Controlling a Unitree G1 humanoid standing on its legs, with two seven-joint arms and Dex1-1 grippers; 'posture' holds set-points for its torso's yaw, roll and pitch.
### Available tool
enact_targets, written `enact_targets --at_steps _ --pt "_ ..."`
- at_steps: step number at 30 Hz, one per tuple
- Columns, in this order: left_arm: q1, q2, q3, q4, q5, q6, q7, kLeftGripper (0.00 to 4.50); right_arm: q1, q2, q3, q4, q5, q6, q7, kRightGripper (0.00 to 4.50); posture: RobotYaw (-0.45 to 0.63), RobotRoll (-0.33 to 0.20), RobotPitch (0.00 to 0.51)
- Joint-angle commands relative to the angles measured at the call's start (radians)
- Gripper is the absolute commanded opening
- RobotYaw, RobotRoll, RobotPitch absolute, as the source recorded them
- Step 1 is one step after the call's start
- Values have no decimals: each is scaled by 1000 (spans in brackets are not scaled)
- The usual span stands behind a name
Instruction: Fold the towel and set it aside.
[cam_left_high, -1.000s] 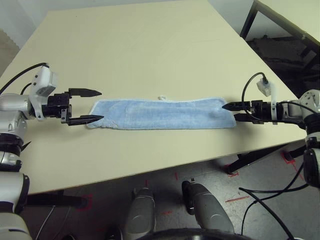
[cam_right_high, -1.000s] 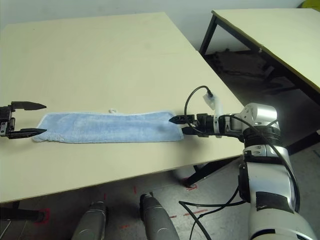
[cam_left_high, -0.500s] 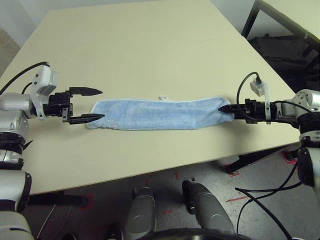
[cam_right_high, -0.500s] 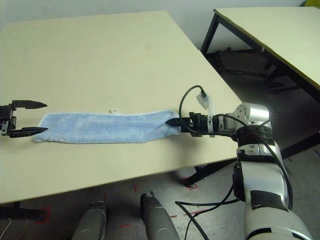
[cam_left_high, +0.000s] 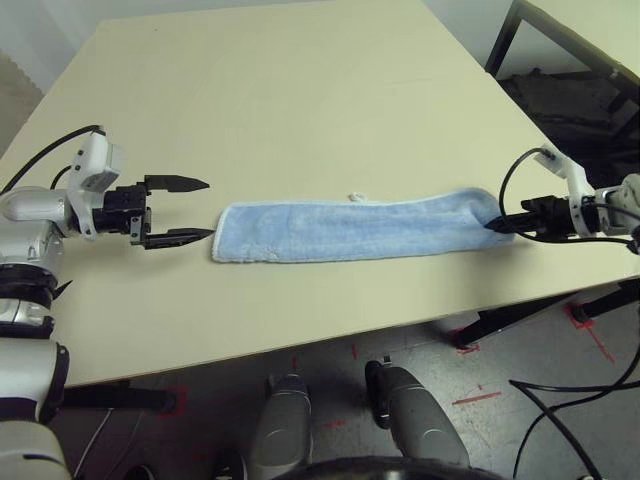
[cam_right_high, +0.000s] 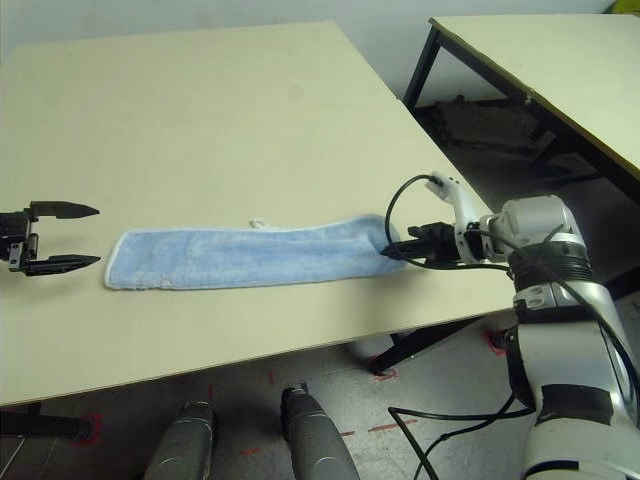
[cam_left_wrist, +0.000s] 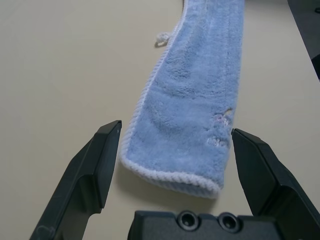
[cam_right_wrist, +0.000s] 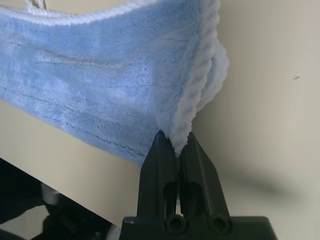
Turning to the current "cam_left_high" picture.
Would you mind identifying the black left camera cable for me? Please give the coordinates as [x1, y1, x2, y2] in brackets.
[0, 124, 104, 196]

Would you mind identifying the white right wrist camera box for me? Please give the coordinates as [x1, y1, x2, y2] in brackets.
[533, 144, 599, 236]

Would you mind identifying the beige curtain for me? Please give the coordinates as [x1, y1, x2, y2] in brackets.
[0, 49, 46, 151]

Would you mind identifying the grey robot leg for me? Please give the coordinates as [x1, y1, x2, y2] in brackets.
[364, 359, 471, 466]
[249, 372, 314, 480]

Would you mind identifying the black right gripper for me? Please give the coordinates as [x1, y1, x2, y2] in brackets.
[487, 196, 576, 239]

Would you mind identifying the short black arm cable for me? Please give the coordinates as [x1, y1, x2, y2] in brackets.
[49, 164, 74, 190]

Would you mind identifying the grey robot right leg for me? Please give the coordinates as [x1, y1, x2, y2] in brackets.
[364, 359, 471, 466]

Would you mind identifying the grey robot left leg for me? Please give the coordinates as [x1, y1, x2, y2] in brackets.
[249, 372, 314, 480]

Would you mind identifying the thin black cable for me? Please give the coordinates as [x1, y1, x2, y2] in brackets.
[512, 404, 554, 480]

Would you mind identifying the long red tape line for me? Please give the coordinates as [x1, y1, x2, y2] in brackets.
[452, 391, 503, 405]

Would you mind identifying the blue terry towel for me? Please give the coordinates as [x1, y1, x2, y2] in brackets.
[210, 185, 515, 264]

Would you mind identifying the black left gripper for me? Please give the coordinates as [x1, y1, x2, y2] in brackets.
[92, 175, 216, 250]

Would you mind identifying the black table base bar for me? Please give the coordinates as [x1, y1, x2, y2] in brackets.
[569, 282, 640, 321]
[62, 382, 179, 414]
[457, 294, 576, 349]

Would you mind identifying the thin white floor wire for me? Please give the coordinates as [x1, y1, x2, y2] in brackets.
[79, 409, 144, 471]

